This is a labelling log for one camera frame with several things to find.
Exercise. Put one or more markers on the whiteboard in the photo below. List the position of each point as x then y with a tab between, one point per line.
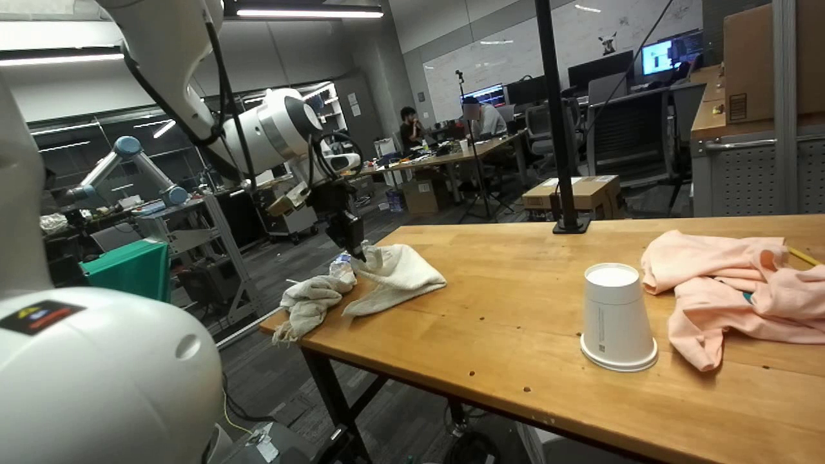
515	58

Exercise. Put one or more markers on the blue bin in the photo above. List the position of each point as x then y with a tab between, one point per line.
395	201

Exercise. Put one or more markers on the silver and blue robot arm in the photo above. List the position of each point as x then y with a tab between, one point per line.
138	158

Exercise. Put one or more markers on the grey crumpled cloth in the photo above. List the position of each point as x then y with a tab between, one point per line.
312	299

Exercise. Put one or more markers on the person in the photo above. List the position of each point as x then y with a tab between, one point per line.
410	129
486	119

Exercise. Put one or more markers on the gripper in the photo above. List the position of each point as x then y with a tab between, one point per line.
345	229

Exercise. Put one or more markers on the yellow pencil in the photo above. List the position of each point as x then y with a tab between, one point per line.
804	256

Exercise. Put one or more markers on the flat cardboard box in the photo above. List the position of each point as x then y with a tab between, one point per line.
590	190

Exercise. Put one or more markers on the small cardboard box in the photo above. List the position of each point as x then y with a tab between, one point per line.
422	196

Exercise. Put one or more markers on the grey metal rack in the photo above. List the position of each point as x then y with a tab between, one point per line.
213	245

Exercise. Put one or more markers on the white paper cup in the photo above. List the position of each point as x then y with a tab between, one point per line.
615	316

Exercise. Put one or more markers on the white towel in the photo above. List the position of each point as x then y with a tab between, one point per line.
399	274

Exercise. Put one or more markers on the grey metal post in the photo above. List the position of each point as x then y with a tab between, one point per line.
786	103

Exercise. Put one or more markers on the long wooden table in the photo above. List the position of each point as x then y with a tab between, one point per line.
451	154

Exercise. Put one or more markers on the clear plastic bottle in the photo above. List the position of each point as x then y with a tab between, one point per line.
341	263

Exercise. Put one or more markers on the grey perforated cabinet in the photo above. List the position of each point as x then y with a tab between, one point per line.
741	174

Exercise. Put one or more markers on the black mesh office chair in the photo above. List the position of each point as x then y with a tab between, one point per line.
628	135

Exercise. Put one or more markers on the large cardboard box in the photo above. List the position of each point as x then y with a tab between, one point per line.
751	64

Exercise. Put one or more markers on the monitor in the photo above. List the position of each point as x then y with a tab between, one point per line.
486	94

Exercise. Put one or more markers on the teal bin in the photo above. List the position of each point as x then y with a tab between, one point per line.
129	270

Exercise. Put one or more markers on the black pole stand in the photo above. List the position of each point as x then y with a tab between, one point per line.
555	116

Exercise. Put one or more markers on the pink cloth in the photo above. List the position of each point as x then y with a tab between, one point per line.
709	270

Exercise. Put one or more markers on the ceiling light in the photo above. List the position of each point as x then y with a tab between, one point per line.
309	12
61	59

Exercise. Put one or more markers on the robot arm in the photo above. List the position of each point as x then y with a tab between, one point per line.
97	374

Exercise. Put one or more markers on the camera on tripod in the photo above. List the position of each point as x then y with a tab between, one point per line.
474	161

